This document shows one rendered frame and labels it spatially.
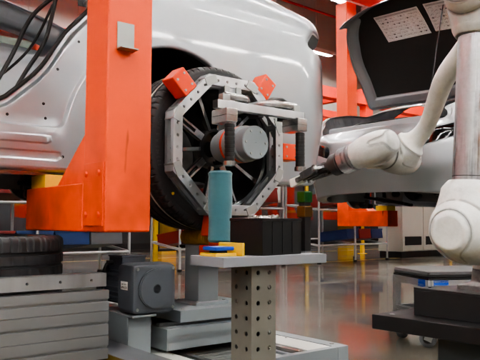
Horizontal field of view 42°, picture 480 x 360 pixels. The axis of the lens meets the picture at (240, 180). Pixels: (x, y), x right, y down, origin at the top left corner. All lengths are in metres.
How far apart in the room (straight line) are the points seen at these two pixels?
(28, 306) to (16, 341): 0.10
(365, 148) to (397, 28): 3.86
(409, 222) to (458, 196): 8.89
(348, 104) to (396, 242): 3.99
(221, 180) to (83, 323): 0.68
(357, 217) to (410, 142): 4.61
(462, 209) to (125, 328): 1.24
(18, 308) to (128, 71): 0.79
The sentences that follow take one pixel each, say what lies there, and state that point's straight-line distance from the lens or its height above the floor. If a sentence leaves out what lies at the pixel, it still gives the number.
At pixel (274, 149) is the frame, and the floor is 0.85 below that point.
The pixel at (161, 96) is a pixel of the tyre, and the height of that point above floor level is 1.02.
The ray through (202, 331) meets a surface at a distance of 2.40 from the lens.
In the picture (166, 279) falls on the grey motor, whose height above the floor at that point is 0.35.
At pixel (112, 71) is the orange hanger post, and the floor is 1.02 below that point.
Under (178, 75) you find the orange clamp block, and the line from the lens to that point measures 2.34.
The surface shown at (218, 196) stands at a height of 0.64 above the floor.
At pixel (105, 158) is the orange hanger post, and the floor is 0.75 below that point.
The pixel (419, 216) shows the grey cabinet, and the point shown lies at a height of 0.67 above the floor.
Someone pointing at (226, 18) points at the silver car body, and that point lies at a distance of 3.02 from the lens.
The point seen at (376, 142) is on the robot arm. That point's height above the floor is 0.80.
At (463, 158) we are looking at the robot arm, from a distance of 1.66.
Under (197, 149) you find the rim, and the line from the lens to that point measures 2.47.
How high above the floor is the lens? 0.55
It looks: 4 degrees up
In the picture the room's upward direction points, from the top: straight up
